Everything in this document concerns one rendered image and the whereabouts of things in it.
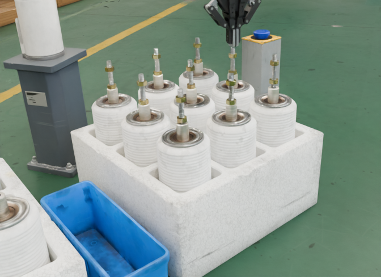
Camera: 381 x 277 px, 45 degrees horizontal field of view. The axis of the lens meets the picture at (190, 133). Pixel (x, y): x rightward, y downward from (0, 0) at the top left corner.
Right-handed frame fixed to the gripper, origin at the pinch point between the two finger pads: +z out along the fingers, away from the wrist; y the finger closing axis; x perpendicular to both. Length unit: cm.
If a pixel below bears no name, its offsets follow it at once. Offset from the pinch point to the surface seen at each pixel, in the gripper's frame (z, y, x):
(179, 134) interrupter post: 9.7, 21.2, 17.7
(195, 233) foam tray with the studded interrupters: 25.1, 22.7, 25.6
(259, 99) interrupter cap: 10.8, -0.2, 10.0
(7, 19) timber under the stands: 33, 30, -223
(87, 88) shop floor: 36, 16, -85
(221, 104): 13.7, 4.4, 2.4
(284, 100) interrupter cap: 10.9, -4.4, 13.0
